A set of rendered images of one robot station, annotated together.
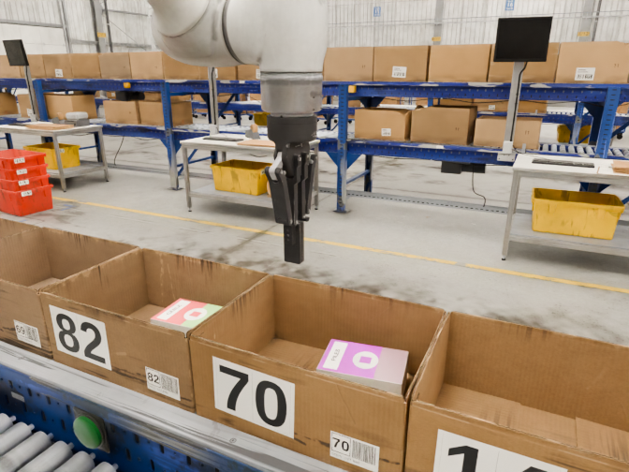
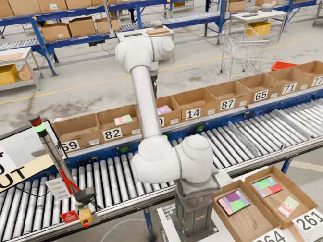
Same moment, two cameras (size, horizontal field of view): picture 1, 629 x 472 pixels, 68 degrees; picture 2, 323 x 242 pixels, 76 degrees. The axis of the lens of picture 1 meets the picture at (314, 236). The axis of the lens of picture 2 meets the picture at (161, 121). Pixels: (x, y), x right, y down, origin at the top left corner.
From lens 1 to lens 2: 141 cm
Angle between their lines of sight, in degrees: 40
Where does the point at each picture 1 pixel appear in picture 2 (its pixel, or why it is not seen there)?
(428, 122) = (77, 28)
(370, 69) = (38, 7)
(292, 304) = not seen: hidden behind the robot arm
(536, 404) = (186, 103)
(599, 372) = (193, 94)
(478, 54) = not seen: outside the picture
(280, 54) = (155, 67)
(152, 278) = (100, 118)
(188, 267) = (111, 111)
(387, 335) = (161, 104)
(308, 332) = not seen: hidden behind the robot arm
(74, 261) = (69, 127)
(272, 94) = (153, 73)
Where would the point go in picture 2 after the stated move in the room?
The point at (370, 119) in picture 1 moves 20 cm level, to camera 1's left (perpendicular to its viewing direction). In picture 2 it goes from (50, 31) to (42, 33)
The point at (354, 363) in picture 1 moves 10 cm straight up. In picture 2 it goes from (161, 111) to (161, 102)
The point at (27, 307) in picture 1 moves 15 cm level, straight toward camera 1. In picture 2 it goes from (93, 136) to (109, 137)
